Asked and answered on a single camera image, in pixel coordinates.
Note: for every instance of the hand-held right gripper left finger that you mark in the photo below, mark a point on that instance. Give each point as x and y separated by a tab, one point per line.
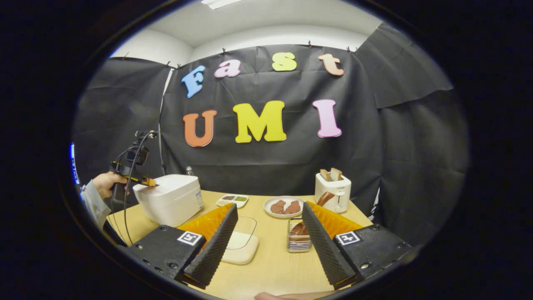
214	246

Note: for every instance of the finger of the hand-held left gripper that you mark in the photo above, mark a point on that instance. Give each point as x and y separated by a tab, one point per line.
145	182

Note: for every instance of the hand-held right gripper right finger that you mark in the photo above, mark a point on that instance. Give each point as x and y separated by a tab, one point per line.
325	246

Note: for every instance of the clear box of white rice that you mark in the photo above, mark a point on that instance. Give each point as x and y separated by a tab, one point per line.
241	248

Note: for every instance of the white rice cooker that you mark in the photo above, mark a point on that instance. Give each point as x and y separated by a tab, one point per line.
166	202

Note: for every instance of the brown wooden spoon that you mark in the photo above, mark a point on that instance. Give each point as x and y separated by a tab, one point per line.
325	198

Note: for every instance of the white round plate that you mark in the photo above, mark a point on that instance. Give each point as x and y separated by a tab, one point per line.
287	216

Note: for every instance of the white divided bean dish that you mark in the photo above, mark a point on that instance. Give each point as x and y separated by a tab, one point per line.
232	201

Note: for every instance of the brown meat piece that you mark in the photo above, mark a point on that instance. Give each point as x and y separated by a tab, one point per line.
292	207
277	207

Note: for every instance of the white toaster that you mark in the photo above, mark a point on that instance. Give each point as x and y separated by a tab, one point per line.
339	193

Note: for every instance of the toast bread slice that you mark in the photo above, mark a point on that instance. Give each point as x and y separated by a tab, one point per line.
336	173
325	175

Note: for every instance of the black backdrop cloth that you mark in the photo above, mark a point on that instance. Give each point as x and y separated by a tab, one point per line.
291	166

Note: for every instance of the large ceiling light panel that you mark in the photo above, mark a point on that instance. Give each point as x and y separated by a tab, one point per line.
220	3

